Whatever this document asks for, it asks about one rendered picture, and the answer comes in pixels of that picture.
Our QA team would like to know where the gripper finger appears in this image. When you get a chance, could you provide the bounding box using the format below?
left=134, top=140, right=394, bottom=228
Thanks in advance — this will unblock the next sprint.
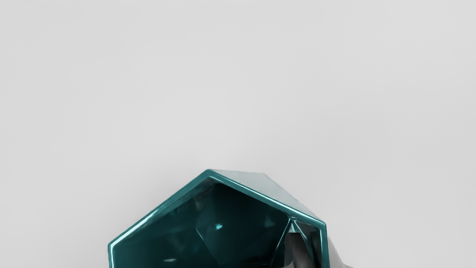
left=284, top=232, right=354, bottom=268

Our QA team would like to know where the teal faceted mug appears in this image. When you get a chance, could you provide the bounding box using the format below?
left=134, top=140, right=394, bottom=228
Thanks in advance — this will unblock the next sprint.
left=108, top=169, right=331, bottom=268

